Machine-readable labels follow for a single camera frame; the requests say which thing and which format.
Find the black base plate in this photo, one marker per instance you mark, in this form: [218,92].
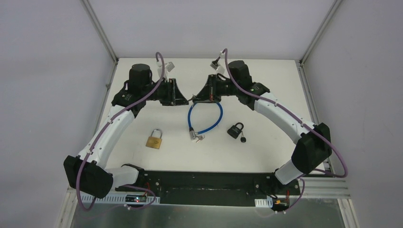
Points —
[213,188]

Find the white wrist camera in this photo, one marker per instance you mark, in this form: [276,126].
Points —
[218,68]
[168,67]

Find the brass padlock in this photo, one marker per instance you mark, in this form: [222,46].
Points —
[155,139]

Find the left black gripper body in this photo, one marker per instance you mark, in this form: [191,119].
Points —
[171,92]

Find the cable lock silver keys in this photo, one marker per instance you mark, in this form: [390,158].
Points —
[199,138]

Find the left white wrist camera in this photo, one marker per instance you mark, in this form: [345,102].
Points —
[168,67]

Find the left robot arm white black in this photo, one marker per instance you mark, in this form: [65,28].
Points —
[87,171]

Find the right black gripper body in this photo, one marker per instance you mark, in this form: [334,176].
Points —
[213,88]

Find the small black padlock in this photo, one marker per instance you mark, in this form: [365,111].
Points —
[235,130]

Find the blue cable lock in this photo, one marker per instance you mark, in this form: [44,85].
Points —
[203,118]

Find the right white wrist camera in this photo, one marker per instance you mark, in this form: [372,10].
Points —
[218,68]

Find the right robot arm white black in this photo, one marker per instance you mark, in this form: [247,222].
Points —
[311,140]

